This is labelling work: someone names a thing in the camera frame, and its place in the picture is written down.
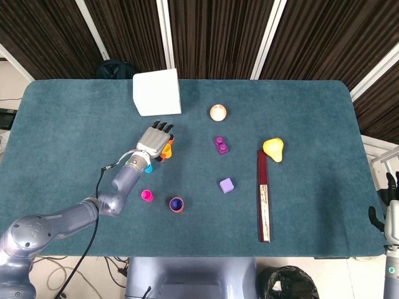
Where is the black desk device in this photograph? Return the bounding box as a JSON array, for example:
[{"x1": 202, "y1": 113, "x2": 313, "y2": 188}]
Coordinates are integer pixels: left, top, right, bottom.
[{"x1": 0, "y1": 108, "x2": 18, "y2": 130}]

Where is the black chair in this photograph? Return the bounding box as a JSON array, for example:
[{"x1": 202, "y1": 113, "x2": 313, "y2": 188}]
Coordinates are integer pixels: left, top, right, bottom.
[{"x1": 95, "y1": 59, "x2": 134, "y2": 80}]

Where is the lavender cube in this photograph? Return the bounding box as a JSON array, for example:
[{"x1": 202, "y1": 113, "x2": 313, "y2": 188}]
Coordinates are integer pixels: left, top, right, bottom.
[{"x1": 219, "y1": 178, "x2": 236, "y2": 194}]

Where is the black plug cable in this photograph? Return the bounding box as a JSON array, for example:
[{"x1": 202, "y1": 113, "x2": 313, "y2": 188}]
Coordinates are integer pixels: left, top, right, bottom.
[{"x1": 104, "y1": 256, "x2": 130, "y2": 278}]

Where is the teal carpet table mat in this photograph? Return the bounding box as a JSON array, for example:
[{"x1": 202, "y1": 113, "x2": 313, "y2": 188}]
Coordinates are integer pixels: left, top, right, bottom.
[{"x1": 0, "y1": 79, "x2": 390, "y2": 259}]

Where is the orange plastic cup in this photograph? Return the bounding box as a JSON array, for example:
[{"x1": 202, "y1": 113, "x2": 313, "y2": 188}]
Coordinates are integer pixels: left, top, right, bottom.
[{"x1": 169, "y1": 196, "x2": 185, "y2": 214}]

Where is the white partition post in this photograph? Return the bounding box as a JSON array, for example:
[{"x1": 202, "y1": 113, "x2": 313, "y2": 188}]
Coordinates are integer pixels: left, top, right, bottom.
[
  {"x1": 74, "y1": 0, "x2": 110, "y2": 61},
  {"x1": 156, "y1": 0, "x2": 175, "y2": 70},
  {"x1": 250, "y1": 0, "x2": 287, "y2": 80},
  {"x1": 0, "y1": 43, "x2": 34, "y2": 82},
  {"x1": 349, "y1": 49, "x2": 399, "y2": 102}
]

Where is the purple two-stud toy brick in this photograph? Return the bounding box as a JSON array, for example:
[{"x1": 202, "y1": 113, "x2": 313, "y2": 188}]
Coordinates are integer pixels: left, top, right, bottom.
[{"x1": 213, "y1": 135, "x2": 230, "y2": 156}]

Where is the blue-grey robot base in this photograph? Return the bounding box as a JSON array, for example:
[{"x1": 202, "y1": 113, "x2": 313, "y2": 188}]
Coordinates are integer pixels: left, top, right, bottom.
[{"x1": 125, "y1": 256, "x2": 258, "y2": 299}]

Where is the beige egg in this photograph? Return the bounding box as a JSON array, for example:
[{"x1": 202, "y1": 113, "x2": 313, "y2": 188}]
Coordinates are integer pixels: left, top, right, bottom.
[{"x1": 209, "y1": 104, "x2": 228, "y2": 122}]

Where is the black trash bag bin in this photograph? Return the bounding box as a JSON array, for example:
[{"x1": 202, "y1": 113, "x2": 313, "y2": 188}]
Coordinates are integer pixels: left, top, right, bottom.
[{"x1": 257, "y1": 265, "x2": 319, "y2": 299}]

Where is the white box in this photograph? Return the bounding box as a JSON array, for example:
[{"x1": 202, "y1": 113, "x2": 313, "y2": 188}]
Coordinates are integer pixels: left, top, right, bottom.
[{"x1": 132, "y1": 68, "x2": 183, "y2": 117}]

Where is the white metal rack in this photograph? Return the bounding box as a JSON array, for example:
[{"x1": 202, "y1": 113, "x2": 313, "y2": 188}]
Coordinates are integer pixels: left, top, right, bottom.
[{"x1": 361, "y1": 135, "x2": 399, "y2": 181}]

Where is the yellow plastic cup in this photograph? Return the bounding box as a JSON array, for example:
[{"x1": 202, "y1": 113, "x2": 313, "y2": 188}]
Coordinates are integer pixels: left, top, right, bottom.
[{"x1": 160, "y1": 141, "x2": 175, "y2": 160}]

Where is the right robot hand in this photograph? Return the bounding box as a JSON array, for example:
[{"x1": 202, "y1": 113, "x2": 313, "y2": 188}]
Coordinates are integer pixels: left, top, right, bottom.
[{"x1": 368, "y1": 171, "x2": 399, "y2": 247}]

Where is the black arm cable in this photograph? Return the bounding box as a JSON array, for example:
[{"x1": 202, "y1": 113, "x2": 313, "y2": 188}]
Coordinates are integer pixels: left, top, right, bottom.
[{"x1": 59, "y1": 152, "x2": 138, "y2": 299}]

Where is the yellow toy pear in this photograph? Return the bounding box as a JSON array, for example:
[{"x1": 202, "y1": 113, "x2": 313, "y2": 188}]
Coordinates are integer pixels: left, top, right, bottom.
[{"x1": 262, "y1": 137, "x2": 285, "y2": 163}]

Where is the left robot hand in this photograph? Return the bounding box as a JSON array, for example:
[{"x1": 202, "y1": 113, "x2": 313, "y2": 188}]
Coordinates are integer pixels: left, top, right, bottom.
[{"x1": 136, "y1": 120, "x2": 175, "y2": 163}]

